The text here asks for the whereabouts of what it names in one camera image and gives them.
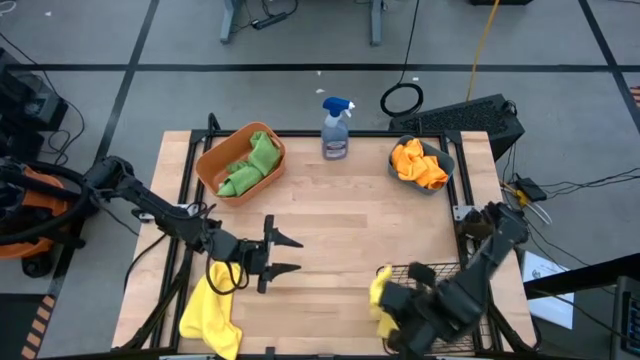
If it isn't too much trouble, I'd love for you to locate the orange shop vacuum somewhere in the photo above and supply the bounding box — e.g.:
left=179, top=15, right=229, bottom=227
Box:
left=0, top=154, right=99, bottom=279

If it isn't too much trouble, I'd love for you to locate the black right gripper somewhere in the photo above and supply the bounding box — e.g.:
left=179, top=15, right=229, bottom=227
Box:
left=380, top=262, right=442, bottom=354

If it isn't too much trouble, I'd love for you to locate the orange plastic basket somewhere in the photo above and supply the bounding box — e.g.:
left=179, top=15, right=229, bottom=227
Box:
left=194, top=121, right=288, bottom=208

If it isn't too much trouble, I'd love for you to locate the blue-capped spray bottle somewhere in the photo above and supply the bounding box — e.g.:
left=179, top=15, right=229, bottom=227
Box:
left=320, top=96, right=357, bottom=161

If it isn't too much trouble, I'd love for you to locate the black equipment box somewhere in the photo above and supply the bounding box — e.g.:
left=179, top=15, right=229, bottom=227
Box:
left=0, top=47, right=70, bottom=161

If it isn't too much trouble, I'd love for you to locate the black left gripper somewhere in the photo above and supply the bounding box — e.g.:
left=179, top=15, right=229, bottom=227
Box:
left=234, top=214, right=305, bottom=295

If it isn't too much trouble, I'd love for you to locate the black wire basket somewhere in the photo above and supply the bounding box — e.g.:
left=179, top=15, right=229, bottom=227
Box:
left=375, top=263, right=494, bottom=357

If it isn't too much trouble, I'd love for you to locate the black aluminium table frame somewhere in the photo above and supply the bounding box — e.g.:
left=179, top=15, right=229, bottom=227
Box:
left=119, top=112, right=541, bottom=360

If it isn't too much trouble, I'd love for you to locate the black power adapter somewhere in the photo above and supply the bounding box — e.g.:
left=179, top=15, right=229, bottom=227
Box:
left=514, top=175, right=548, bottom=202

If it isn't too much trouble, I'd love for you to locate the black hanging cable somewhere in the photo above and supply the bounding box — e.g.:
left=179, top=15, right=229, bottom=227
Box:
left=379, top=0, right=425, bottom=119

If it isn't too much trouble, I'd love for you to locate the black floor cable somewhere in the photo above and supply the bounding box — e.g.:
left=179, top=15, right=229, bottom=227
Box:
left=542, top=167, right=640, bottom=199

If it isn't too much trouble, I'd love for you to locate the yellow microfiber towel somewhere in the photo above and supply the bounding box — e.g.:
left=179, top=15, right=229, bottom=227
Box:
left=368, top=264, right=401, bottom=341
left=178, top=260, right=245, bottom=360

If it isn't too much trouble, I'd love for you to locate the black beam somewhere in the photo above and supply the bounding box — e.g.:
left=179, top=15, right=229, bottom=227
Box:
left=522, top=252, right=640, bottom=301

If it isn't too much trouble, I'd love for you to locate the white paper sheet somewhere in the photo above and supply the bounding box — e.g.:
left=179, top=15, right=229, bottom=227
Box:
left=520, top=249, right=576, bottom=331

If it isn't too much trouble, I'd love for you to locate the black power strip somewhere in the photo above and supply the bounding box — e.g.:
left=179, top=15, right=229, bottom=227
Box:
left=251, top=11, right=290, bottom=31

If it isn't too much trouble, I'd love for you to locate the grey-blue plastic basket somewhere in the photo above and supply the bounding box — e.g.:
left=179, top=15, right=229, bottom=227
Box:
left=387, top=133, right=457, bottom=196

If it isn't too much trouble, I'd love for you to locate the grey desk leg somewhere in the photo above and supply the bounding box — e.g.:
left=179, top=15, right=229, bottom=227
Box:
left=219, top=0, right=242, bottom=45
left=369, top=0, right=386, bottom=47

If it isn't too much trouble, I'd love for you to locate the yellow hanging cable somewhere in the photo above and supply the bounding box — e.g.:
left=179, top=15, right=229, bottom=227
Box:
left=465, top=0, right=501, bottom=101

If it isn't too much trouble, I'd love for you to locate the grey device with screen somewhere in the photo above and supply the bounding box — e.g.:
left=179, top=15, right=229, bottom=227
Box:
left=609, top=274, right=640, bottom=360

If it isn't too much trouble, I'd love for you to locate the black perforated computer case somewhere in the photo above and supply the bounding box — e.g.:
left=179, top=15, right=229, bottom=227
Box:
left=388, top=93, right=526, bottom=162

